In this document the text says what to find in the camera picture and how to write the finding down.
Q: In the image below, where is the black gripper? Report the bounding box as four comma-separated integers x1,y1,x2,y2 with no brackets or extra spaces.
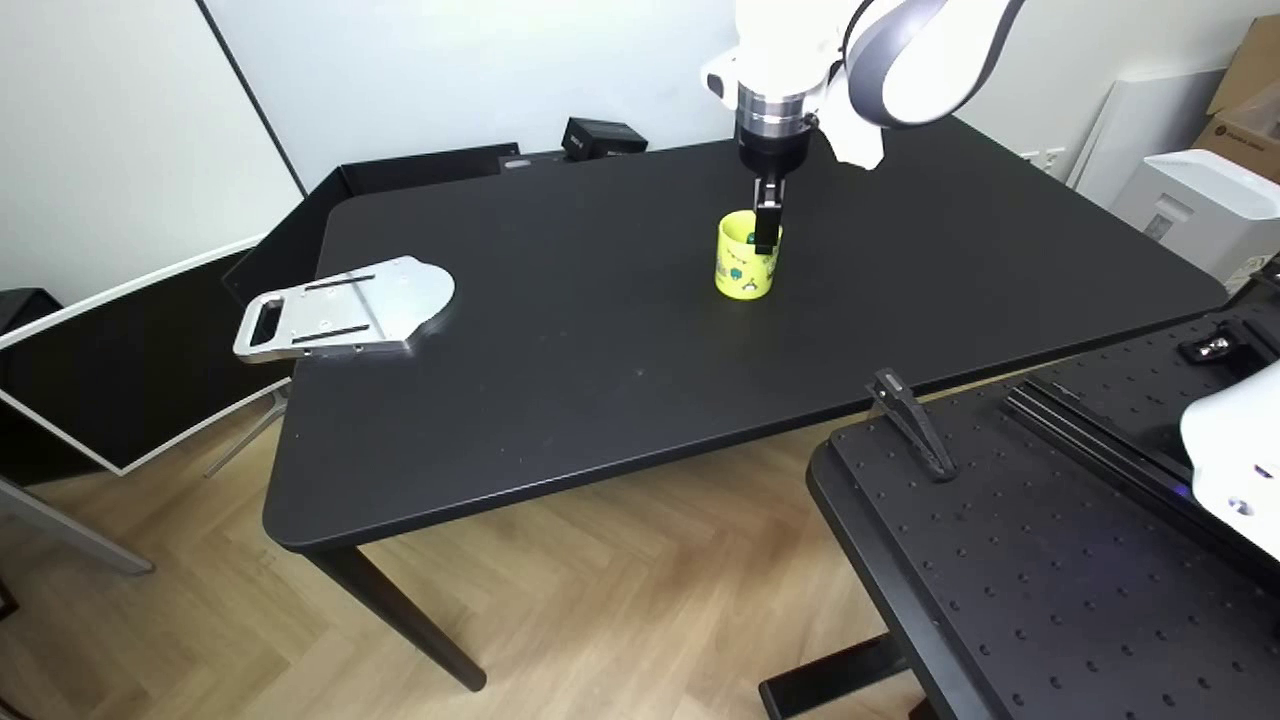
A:
739,128,817,260

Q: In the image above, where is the yellow-green mug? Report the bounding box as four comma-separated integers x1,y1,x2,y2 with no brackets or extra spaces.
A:
713,204,789,308

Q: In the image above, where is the small black box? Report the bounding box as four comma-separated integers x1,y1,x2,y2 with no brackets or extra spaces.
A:
558,112,657,163

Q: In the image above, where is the large whiteboard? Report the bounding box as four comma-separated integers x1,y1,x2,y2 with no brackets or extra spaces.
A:
195,0,752,190

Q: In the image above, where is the white leaning panel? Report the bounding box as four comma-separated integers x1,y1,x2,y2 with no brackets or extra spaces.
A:
1065,64,1239,206

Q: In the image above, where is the black perforated breadboard table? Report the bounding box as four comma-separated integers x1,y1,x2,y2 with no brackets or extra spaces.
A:
755,255,1280,720

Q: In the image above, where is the brown cardboard box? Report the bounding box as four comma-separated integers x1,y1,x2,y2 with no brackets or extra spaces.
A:
1189,12,1280,170

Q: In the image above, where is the black table leg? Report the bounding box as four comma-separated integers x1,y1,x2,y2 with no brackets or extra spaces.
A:
307,541,493,694

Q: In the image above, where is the grey metal foot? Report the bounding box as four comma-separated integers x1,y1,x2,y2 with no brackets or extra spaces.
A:
0,475,162,579

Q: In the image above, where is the black clamp handle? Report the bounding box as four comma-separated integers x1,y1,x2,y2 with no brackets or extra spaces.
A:
870,365,961,489

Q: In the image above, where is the black aluminium rail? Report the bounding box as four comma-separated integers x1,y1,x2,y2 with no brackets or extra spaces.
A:
1000,371,1201,503

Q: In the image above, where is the black mount bracket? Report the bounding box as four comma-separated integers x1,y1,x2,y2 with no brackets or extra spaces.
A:
1178,312,1280,378

